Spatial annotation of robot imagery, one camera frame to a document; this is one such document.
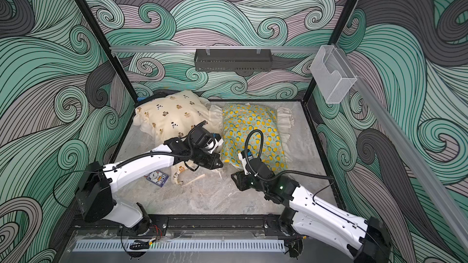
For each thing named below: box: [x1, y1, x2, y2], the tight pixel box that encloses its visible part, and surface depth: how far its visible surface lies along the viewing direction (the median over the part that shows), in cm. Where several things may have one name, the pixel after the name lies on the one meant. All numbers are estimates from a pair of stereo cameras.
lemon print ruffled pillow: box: [210, 102, 295, 175], surface depth 97 cm
